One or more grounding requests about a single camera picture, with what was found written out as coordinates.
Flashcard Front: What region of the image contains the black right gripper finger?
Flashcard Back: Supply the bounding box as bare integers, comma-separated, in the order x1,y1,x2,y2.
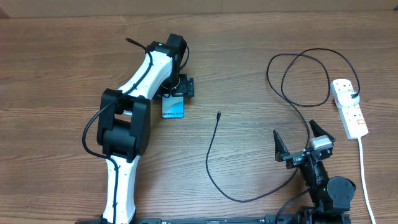
309,119,336,142
273,130,290,162

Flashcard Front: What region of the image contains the blue Galaxy smartphone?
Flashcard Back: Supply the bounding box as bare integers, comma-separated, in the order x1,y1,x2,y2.
162,96,185,119

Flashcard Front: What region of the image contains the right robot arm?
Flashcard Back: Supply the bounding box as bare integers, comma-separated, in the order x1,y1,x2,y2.
266,120,356,224

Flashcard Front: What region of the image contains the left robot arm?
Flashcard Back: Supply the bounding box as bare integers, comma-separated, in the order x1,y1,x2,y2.
96,34,194,223

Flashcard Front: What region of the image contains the white charger plug adapter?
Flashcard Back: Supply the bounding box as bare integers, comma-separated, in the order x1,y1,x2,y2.
335,91,360,108

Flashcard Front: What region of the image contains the white power strip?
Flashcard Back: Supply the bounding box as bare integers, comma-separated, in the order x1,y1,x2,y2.
330,79,369,139

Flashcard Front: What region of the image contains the white power strip cord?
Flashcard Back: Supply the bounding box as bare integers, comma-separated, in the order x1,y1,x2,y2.
357,137,377,224

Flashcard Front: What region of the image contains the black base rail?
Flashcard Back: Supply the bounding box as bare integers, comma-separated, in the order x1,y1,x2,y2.
74,213,352,224

